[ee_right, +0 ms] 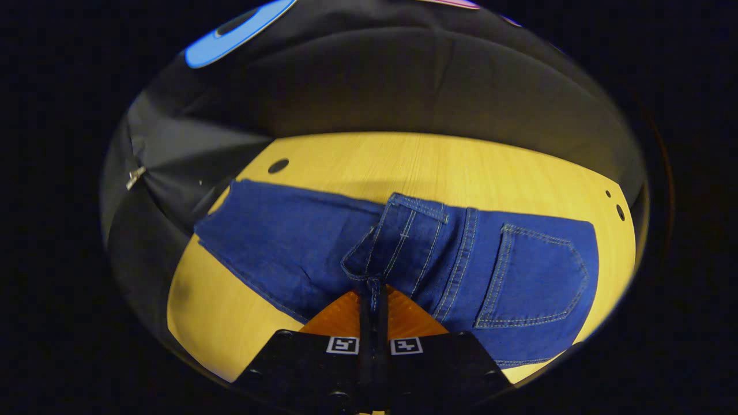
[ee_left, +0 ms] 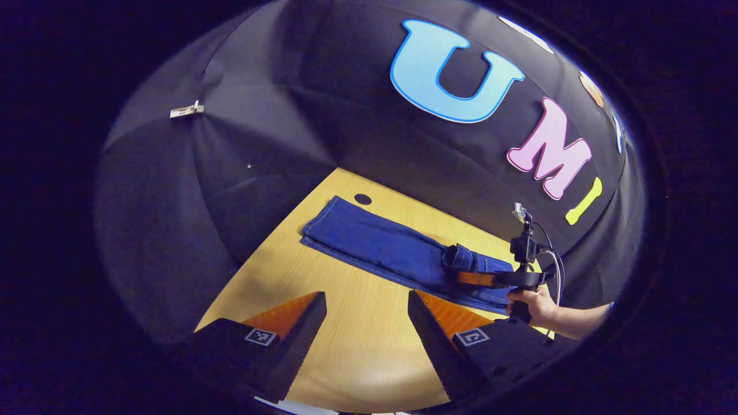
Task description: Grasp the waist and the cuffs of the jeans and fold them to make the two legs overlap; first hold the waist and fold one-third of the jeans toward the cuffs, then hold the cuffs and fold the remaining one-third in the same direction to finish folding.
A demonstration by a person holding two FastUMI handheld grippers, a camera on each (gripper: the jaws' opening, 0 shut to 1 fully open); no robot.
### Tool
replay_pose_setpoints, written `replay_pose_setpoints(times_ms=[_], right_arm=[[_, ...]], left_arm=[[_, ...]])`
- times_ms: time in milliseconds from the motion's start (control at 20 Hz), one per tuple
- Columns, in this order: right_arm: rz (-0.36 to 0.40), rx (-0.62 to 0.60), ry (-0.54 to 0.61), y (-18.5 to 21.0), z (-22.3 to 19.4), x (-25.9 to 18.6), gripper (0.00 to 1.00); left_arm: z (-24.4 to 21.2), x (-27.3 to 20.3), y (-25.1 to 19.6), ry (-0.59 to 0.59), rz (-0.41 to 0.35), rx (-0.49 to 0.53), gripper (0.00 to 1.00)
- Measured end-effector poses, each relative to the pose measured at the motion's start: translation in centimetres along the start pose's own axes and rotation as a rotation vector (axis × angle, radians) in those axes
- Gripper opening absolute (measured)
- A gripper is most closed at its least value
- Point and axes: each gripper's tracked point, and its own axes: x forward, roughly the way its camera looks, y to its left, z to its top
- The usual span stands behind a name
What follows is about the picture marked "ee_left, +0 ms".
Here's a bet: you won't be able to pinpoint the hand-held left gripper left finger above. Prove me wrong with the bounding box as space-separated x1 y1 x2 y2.
172 291 328 404

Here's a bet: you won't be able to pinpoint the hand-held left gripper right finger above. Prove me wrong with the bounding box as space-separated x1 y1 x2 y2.
407 289 578 405

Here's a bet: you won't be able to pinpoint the blue denim jeans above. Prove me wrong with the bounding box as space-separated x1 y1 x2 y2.
300 195 517 315

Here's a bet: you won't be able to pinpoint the black backdrop cloth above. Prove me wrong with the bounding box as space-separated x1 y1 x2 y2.
95 0 646 346

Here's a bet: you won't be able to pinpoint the silver metal clip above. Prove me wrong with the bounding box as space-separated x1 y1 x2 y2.
170 100 205 119

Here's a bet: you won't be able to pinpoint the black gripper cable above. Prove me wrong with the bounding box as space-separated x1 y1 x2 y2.
532 221 565 307

